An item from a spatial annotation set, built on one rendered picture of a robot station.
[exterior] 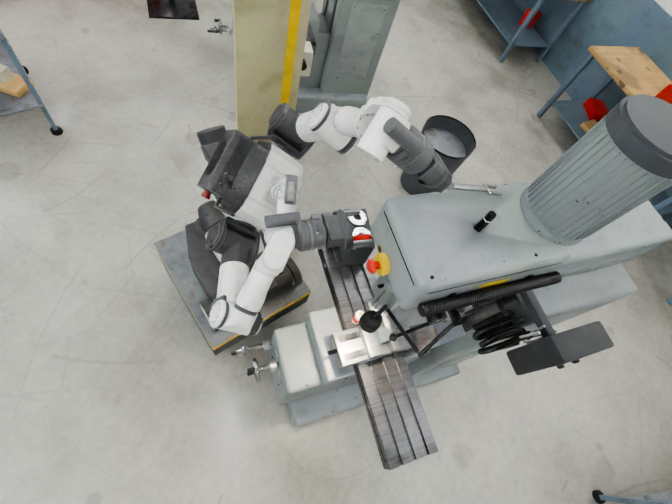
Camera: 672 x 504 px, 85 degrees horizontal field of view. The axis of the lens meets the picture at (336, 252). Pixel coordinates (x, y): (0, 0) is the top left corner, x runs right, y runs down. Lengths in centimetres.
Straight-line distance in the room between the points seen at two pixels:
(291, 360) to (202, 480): 102
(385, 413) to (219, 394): 123
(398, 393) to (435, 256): 98
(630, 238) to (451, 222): 77
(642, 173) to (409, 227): 47
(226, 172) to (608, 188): 97
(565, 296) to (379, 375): 81
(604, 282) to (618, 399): 226
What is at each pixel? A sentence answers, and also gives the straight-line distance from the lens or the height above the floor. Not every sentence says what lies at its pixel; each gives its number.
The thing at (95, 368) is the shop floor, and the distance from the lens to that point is 278.
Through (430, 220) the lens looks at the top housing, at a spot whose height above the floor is 189.
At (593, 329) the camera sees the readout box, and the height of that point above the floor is 173.
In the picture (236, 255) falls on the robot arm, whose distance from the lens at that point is 118.
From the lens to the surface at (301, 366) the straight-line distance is 187.
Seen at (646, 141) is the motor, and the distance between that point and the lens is 94.
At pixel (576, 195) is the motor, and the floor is 204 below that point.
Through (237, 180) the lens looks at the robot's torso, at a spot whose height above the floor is 165.
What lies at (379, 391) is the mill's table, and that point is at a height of 96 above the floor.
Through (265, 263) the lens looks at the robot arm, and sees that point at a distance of 96.
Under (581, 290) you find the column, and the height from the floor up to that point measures 156.
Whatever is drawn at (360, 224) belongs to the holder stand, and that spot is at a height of 116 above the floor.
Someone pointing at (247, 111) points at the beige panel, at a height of 71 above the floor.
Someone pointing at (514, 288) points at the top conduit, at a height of 181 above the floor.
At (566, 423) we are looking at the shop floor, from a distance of 349.
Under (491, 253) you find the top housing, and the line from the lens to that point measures 97.
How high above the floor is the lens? 258
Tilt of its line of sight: 59 degrees down
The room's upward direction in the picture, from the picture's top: 25 degrees clockwise
